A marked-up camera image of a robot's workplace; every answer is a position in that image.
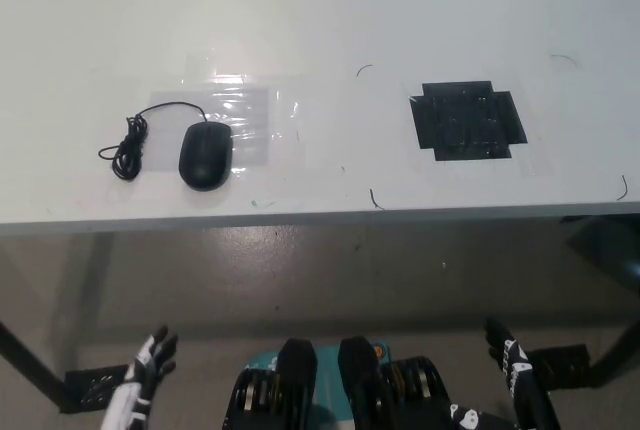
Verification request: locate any black computer mouse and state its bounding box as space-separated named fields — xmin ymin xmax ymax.
xmin=178 ymin=120 xmax=235 ymax=190

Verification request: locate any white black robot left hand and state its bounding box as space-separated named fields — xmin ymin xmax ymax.
xmin=101 ymin=324 xmax=180 ymax=430

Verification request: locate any black table frame bracket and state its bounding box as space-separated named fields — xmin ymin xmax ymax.
xmin=559 ymin=214 xmax=640 ymax=277

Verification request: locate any black table leg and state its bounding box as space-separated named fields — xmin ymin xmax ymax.
xmin=588 ymin=307 xmax=640 ymax=387
xmin=0 ymin=318 xmax=69 ymax=414

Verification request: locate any grey translucent plastic sheet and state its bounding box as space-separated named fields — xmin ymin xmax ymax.
xmin=148 ymin=87 xmax=271 ymax=172

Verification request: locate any black mouse cable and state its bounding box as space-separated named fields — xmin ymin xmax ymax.
xmin=98 ymin=101 xmax=209 ymax=182

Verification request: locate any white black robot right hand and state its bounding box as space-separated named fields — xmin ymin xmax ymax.
xmin=448 ymin=317 xmax=562 ymax=430

